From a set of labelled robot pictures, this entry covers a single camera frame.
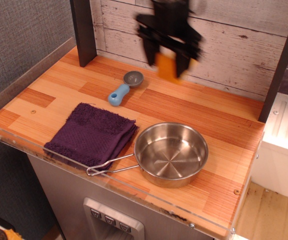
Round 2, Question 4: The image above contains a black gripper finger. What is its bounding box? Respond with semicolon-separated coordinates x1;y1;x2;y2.
175;52;191;78
143;38;160;66

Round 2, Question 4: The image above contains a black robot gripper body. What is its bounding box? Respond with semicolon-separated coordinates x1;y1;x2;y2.
135;0;202;60

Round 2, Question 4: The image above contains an orange cheese wedge toy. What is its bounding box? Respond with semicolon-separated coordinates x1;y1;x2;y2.
155;52;181;85

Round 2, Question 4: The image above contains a blue grey toy scoop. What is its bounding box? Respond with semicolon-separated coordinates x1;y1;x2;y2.
108;70;144;107

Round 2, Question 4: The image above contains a white toy sink unit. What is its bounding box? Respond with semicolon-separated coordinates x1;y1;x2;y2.
251;93;288;197

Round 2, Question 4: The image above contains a stainless steel pan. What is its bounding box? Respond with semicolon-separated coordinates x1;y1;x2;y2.
86;121;209;189

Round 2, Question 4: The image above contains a purple folded towel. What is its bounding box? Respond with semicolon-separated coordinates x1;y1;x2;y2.
44;103;138;167

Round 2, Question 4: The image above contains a silver dispenser button panel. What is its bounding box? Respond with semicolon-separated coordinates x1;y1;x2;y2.
83;197;145;240

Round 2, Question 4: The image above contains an orange object bottom left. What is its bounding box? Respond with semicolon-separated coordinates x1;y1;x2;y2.
4;229;23;240

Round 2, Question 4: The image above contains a dark right shelf post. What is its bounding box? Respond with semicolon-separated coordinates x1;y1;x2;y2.
258;36;288;123

